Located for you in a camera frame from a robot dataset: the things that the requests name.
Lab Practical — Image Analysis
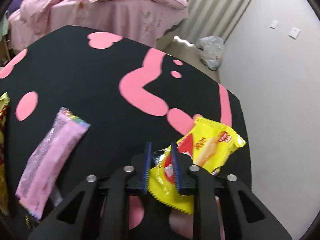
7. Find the green checked cloth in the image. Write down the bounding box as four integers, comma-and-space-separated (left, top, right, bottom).
0, 15, 9, 40

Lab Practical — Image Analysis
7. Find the wall socket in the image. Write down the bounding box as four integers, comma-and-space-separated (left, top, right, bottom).
270, 20, 278, 29

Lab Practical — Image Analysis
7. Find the pink purple bar wrapper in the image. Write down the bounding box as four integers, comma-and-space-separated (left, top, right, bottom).
16, 107, 90, 219

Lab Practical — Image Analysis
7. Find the yellow noodle snack bag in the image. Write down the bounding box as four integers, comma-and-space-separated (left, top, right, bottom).
0, 92, 10, 216

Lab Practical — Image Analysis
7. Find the beige pleated curtain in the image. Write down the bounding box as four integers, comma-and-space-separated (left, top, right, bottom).
157, 0, 251, 48

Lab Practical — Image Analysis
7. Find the black pink patterned tablecloth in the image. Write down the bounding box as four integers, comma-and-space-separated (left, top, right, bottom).
1, 25, 252, 239

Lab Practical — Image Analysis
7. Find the wall switch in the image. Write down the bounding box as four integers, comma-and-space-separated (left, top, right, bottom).
289, 27, 301, 40

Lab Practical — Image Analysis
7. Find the white plastic bag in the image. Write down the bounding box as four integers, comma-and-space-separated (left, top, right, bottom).
196, 36, 225, 71

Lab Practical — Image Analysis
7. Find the pink cylinder container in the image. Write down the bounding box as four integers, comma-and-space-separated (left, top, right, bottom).
169, 197, 225, 240

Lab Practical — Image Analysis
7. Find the pink floral bed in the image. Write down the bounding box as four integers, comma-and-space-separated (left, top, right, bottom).
8, 0, 189, 51

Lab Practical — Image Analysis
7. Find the yellow red snack packet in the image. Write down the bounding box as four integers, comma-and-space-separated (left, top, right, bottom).
148, 116, 246, 215

